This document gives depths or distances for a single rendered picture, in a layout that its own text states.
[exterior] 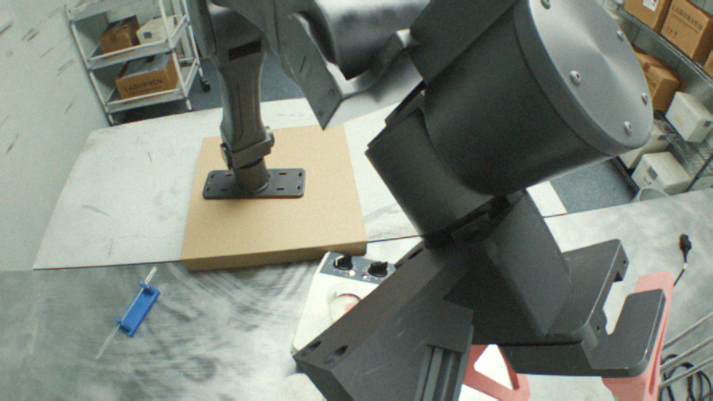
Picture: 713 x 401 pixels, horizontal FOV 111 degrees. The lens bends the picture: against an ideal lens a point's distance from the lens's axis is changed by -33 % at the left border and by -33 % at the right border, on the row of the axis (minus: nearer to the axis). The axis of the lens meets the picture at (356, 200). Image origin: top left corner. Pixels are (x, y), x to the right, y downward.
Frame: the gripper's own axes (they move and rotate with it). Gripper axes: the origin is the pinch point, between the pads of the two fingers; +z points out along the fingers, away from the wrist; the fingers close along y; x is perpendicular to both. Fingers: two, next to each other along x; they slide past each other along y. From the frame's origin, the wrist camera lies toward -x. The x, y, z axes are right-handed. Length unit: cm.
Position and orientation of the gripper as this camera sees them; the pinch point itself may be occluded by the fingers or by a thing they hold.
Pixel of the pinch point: (578, 400)
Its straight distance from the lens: 25.3
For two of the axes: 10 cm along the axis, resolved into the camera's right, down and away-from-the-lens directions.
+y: 4.3, -2.9, -8.6
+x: 7.1, -4.8, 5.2
